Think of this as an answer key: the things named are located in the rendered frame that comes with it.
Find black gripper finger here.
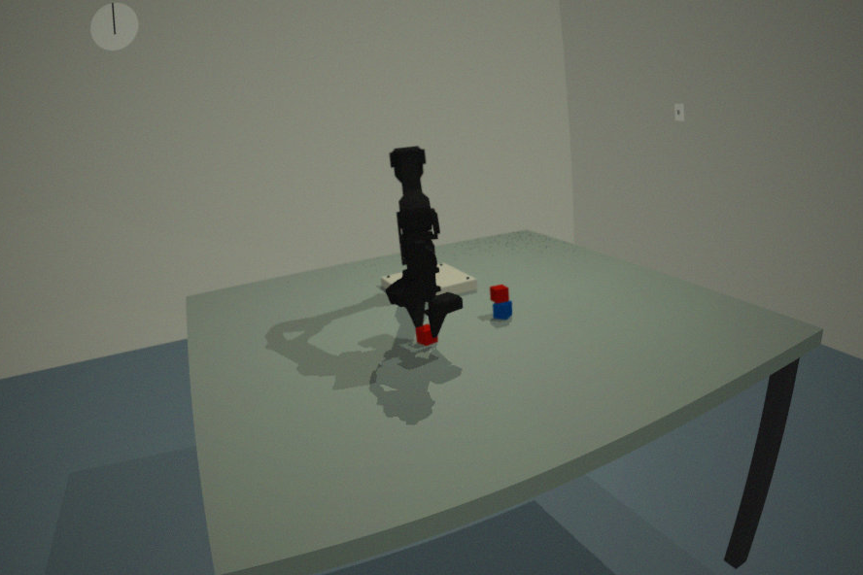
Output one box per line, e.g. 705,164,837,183
423,309,447,338
404,299,426,328

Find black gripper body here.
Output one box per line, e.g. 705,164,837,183
417,267,463,316

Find blue cube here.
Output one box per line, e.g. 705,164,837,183
493,301,512,321

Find red cube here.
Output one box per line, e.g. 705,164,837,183
416,324,438,346
490,285,509,304

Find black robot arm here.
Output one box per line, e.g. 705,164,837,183
385,146,440,307

